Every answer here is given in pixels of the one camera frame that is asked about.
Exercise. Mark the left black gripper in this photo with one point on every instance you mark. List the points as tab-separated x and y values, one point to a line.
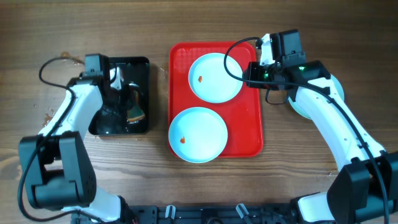
127	104

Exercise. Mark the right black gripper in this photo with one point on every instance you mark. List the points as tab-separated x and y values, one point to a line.
254	68

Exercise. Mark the green and yellow sponge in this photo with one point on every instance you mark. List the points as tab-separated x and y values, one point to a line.
135	113

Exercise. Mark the light blue plate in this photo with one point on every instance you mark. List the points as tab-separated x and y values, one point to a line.
303	113
209	80
198	135

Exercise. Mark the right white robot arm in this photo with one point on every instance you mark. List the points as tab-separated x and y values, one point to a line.
366	184

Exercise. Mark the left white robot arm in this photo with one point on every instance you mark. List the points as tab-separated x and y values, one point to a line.
57	176

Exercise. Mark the black water tray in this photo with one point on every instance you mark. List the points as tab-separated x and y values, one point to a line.
135	72

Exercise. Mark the red plastic tray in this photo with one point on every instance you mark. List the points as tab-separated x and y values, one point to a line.
242	114

